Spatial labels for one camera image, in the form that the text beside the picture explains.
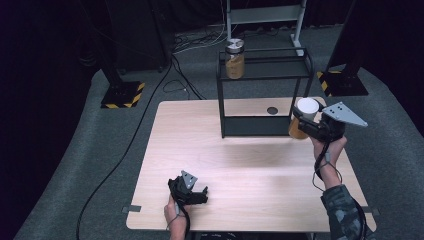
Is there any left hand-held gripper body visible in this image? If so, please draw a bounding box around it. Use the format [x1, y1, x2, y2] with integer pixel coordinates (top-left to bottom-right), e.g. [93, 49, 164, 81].
[167, 170, 205, 206]

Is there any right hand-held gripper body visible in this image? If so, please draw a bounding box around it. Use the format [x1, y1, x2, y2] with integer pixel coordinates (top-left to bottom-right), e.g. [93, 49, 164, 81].
[297, 101, 369, 143]

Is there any glass jar with white lid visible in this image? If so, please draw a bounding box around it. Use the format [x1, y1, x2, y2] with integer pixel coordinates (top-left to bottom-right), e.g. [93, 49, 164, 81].
[288, 97, 321, 140]

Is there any black metal rack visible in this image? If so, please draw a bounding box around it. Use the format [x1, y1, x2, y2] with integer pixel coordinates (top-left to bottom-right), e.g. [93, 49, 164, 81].
[215, 47, 316, 139]

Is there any glass jar with metal lid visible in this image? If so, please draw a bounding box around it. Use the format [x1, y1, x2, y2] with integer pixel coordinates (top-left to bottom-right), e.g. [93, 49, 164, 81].
[224, 38, 246, 80]

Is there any person's right hand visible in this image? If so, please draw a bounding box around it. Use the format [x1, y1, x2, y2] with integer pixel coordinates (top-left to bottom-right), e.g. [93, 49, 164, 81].
[311, 135, 348, 178]

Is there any person's left hand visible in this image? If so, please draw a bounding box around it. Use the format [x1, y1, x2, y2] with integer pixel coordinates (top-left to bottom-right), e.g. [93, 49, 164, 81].
[163, 194, 193, 232]

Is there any black stand with striped base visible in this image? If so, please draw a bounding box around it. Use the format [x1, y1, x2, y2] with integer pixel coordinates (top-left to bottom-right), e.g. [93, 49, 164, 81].
[94, 0, 146, 110]
[316, 0, 370, 98]

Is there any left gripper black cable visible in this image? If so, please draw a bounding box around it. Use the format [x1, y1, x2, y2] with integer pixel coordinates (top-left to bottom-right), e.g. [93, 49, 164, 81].
[165, 199, 192, 240]

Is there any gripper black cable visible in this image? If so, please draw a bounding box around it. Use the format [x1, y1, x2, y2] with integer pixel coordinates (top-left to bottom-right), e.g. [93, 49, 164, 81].
[311, 141, 344, 193]
[165, 199, 192, 240]

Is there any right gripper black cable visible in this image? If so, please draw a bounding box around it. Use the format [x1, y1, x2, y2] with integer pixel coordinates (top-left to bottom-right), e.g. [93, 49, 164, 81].
[311, 141, 344, 193]

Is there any long black floor cable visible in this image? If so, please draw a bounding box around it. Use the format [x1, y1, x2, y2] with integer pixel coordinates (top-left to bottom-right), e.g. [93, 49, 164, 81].
[75, 56, 175, 240]

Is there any looped black floor cable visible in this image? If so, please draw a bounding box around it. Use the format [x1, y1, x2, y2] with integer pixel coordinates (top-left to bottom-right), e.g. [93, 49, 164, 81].
[162, 54, 207, 101]

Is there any grey metal stand frame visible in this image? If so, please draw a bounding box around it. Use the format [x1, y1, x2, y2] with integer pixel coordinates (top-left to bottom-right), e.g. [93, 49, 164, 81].
[225, 0, 308, 57]

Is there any bundle of floor cables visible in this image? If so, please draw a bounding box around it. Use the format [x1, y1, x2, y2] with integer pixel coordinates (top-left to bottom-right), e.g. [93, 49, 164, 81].
[172, 24, 232, 56]

